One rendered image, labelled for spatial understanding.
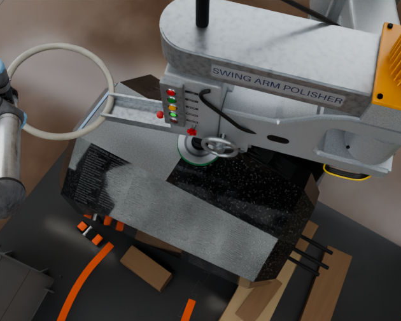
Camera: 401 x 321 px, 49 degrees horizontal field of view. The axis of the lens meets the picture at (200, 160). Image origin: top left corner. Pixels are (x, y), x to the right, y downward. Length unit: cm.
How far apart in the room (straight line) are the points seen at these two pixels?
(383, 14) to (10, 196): 142
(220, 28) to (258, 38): 12
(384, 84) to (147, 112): 108
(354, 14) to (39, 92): 238
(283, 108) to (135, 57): 207
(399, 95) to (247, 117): 52
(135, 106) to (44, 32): 186
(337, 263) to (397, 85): 173
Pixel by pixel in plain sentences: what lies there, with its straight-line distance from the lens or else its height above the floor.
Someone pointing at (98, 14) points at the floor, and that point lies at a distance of 379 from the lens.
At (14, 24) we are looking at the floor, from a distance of 391.
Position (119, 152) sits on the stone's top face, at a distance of 214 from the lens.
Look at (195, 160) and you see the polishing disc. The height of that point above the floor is 90.
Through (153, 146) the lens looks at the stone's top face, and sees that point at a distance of 213.
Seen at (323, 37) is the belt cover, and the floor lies 174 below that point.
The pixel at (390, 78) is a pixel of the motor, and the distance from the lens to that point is 135.
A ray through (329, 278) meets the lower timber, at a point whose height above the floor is 8.
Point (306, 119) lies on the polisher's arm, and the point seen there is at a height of 150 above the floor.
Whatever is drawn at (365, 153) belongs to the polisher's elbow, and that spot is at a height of 137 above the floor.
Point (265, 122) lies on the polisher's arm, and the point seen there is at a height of 142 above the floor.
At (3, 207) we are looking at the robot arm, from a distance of 136.
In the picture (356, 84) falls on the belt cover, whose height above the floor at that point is 174.
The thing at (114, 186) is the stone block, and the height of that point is 76.
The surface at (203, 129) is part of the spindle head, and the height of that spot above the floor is 127.
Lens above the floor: 280
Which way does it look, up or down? 67 degrees down
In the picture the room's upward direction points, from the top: 1 degrees clockwise
